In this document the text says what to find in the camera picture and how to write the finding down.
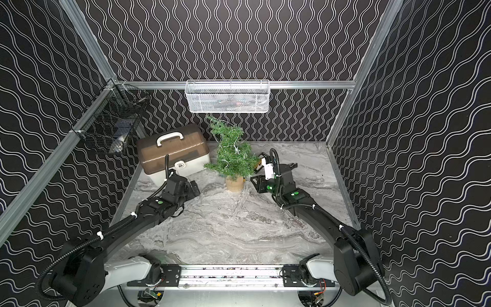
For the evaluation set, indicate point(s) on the black wire wall basket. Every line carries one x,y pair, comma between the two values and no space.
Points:
112,127

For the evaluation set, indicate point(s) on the white wire wall basket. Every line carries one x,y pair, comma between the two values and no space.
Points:
228,96

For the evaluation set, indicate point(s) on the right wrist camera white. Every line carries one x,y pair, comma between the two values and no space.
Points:
268,169

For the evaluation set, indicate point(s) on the small green christmas tree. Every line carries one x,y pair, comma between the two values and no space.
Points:
235,160

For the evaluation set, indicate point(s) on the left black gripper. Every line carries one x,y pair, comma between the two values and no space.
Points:
190,187

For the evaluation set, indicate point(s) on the brown white storage box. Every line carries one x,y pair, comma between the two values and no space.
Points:
184,150

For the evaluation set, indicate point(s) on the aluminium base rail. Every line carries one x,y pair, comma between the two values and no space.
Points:
230,276

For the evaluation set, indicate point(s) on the thin wire string lights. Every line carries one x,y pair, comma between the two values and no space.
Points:
236,146

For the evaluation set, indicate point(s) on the black battery pack case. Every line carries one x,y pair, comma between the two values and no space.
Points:
259,166

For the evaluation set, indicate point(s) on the small black tool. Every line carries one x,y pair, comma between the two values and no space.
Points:
288,167

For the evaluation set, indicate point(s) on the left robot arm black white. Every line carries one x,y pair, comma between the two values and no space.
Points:
78,274

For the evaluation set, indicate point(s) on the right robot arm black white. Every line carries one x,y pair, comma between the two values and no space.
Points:
356,264

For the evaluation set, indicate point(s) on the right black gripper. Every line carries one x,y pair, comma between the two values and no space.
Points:
259,186

